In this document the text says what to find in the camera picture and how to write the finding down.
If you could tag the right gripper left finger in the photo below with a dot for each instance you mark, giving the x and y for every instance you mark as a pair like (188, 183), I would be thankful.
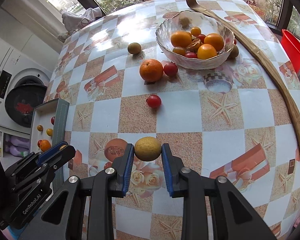
(62, 216)

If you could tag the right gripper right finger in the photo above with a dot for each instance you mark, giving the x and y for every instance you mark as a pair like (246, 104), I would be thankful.
(232, 215)

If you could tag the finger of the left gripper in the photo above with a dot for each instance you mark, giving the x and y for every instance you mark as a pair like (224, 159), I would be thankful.
(49, 154)

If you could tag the yellow-orange tomato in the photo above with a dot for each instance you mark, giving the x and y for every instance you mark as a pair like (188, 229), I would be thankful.
(49, 132)

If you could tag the yellow tomato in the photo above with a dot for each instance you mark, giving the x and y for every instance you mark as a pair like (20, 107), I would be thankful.
(40, 128)

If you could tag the brown kiwi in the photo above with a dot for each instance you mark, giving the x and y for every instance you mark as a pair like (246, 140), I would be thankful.
(147, 149)

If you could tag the orange in box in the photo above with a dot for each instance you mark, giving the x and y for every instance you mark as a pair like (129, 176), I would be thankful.
(44, 145)

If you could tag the purple detergent bottle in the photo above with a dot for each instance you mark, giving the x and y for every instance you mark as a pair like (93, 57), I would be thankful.
(16, 146)

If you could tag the white shallow cardboard box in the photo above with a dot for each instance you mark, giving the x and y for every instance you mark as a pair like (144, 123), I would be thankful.
(42, 116)

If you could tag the red cherry tomato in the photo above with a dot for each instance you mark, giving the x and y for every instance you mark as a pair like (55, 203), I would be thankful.
(53, 120)
(154, 101)

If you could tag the white washing machine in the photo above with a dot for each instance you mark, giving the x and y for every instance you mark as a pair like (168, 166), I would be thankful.
(23, 84)

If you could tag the white cloth on rack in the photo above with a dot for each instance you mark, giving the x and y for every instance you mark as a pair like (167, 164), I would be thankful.
(73, 22)

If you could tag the large orange near bowl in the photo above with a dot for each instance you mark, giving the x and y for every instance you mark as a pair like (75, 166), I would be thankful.
(151, 70)

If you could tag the green-brown kiwi fruit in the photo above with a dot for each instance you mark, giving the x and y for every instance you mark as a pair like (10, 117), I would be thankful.
(134, 48)

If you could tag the patterned checkered tablecloth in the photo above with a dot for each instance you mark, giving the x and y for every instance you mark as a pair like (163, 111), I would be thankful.
(232, 118)

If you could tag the red tomato beside orange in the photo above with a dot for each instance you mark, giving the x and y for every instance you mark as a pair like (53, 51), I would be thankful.
(170, 69)

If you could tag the small kiwi behind bowl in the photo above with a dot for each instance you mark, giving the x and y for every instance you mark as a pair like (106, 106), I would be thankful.
(234, 53)

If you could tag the red plastic basin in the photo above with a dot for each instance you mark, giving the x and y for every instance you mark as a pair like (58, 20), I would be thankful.
(291, 46)

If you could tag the glass fruit bowl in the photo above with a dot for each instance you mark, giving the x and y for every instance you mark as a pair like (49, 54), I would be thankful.
(195, 41)

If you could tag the wooden back scratcher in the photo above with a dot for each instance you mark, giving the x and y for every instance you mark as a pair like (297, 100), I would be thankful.
(262, 59)

